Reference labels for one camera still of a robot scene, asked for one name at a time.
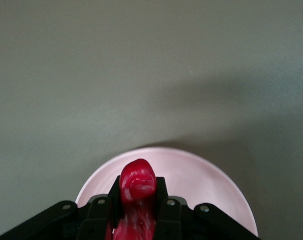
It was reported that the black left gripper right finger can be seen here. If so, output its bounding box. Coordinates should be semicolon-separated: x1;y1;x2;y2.
151;176;262;240

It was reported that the pink round plate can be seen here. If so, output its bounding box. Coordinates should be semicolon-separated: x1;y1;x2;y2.
75;147;260;240

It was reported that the red chili pepper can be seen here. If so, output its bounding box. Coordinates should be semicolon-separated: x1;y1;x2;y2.
105;158;159;240

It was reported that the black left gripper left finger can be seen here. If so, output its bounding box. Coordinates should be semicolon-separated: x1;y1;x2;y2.
0;176;126;240

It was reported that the brown table cloth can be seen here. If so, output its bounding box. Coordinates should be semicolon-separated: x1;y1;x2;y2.
0;0;303;240

